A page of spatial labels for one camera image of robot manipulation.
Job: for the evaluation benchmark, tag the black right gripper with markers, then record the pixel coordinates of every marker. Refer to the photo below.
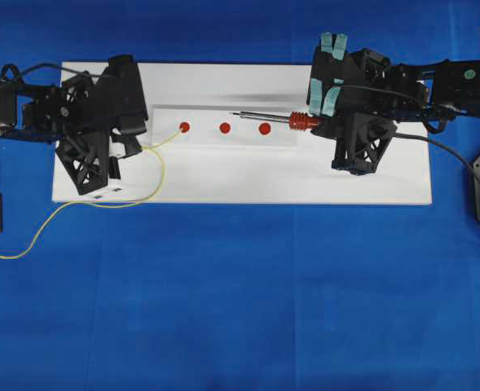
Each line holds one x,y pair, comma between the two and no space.
343,82

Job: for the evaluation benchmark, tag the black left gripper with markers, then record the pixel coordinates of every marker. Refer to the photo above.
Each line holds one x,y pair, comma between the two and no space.
97,107

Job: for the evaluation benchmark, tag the red handled soldering iron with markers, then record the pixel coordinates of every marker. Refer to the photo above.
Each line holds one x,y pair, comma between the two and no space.
295,120

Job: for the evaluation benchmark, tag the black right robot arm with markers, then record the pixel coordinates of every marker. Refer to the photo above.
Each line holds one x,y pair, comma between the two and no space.
453,89

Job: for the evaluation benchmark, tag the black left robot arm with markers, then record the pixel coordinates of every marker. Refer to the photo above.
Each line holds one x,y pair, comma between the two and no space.
33,113

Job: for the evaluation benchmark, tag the left orange dot mark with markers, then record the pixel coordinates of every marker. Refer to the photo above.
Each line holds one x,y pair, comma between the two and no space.
184,127

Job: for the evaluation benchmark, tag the orange dot mark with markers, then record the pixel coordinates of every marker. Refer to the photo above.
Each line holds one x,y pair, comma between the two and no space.
184,127
264,128
225,128

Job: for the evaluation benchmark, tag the right orange dot mark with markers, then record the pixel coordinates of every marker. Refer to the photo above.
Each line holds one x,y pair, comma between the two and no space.
264,128

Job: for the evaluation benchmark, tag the middle orange dot mark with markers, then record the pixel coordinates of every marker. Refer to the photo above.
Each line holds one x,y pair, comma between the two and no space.
225,128

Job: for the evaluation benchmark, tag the white foam board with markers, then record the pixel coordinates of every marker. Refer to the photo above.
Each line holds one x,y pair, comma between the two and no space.
244,167

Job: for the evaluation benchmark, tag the blue table cloth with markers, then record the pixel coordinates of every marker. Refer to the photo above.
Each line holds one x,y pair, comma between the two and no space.
187,297

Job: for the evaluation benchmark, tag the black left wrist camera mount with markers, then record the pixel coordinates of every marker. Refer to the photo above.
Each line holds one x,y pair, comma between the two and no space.
86,160

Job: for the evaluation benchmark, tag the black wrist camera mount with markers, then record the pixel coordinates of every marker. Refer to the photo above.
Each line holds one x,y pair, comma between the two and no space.
86,160
362,143

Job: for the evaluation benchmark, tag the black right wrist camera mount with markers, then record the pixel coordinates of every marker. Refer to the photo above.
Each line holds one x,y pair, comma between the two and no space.
362,143

